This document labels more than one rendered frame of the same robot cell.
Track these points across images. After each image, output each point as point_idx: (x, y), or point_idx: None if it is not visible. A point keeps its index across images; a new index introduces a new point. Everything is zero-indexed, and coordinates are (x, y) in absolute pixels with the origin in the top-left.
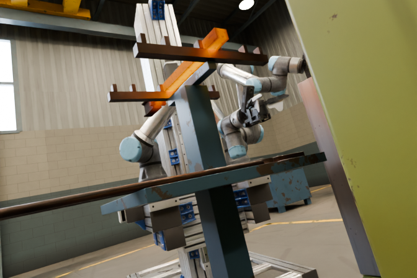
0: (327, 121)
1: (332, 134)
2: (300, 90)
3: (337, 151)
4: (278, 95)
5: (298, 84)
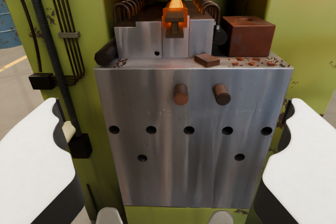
0: (334, 90)
1: (332, 94)
2: (291, 76)
3: (329, 101)
4: (57, 118)
5: (293, 68)
